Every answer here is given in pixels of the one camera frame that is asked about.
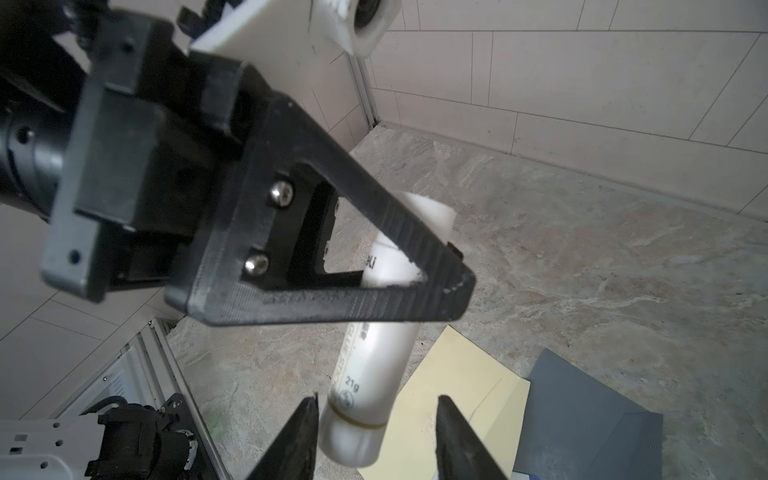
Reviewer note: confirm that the aluminium mounting rail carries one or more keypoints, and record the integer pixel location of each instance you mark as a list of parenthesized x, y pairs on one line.
[(153, 428)]

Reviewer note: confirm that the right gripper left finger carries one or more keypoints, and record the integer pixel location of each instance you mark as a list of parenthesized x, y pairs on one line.
[(292, 454)]

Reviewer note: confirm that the white glue stick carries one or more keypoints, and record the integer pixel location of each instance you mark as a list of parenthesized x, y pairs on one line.
[(374, 356)]

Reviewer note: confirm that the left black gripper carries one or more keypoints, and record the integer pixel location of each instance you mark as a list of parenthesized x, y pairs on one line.
[(151, 127)]

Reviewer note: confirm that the grey envelope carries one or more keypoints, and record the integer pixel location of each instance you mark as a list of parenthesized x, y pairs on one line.
[(575, 427)]

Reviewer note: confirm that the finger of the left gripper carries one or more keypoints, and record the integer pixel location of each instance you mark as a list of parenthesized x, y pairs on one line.
[(257, 255)]

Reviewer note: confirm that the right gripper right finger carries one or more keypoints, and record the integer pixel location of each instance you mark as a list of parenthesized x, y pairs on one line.
[(460, 454)]

